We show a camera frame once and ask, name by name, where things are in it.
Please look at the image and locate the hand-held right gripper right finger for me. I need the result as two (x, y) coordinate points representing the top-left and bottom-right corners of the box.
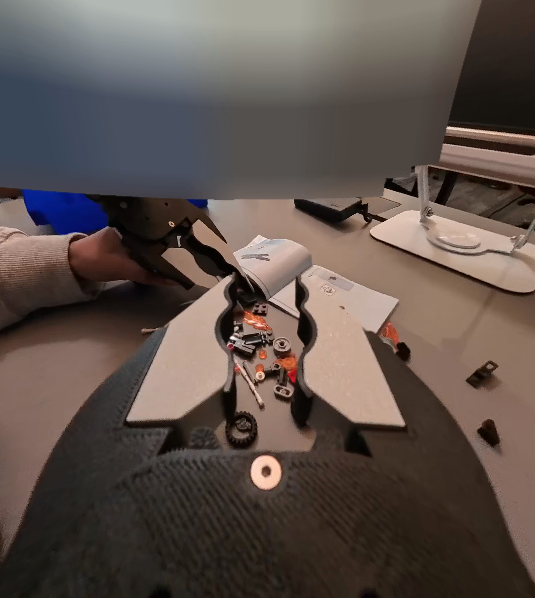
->
(291, 276), (407, 429)

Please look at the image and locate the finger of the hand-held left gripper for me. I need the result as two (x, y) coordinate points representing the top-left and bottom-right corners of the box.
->
(160, 233), (250, 292)
(188, 210), (227, 243)

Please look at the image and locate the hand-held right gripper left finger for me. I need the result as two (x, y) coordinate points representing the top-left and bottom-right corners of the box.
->
(125, 275), (241, 426)

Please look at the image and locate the pile of lego pieces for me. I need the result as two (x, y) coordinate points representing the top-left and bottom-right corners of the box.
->
(228, 299), (411, 402)

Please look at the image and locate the lego instruction booklet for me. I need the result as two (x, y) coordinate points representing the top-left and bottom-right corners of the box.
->
(232, 235), (400, 338)

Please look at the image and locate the person's left forearm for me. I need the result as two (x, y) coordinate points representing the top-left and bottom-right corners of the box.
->
(0, 224), (105, 349)

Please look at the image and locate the thin black lego tyre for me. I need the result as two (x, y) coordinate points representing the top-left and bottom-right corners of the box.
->
(225, 411), (258, 448)

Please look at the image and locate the long black lego piece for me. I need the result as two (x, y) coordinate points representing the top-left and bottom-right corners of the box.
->
(466, 360), (500, 388)

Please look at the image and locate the small black lego piece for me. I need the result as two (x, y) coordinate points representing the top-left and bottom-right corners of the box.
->
(477, 419), (502, 447)

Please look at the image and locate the person's left hand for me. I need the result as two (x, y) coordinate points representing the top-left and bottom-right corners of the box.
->
(68, 226), (180, 287)

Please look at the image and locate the blue plastic bin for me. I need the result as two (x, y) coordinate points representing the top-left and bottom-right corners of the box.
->
(21, 189), (208, 234)

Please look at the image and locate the black power adapter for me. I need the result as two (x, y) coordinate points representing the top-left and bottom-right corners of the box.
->
(294, 197), (363, 223)

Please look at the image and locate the white monitor stand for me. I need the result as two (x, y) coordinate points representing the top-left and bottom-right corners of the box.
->
(369, 164), (535, 295)

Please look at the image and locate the silver monitor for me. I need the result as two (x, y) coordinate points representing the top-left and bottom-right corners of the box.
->
(440, 0), (535, 193)

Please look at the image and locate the white flexible lego string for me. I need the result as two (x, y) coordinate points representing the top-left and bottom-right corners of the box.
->
(235, 358), (265, 408)

